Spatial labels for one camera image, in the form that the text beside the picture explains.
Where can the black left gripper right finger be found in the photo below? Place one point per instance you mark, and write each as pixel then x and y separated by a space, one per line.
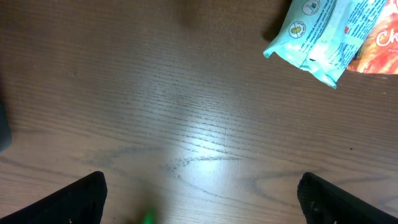
pixel 324 203

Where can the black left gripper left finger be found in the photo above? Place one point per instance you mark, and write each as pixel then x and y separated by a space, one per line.
pixel 81 202

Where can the orange tissue pack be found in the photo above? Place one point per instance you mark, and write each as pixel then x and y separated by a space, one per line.
pixel 378 54

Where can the mint green wipes pack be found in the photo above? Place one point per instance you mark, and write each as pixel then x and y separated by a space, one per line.
pixel 322 36

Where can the grey plastic mesh basket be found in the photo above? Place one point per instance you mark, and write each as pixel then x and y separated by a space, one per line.
pixel 5 131

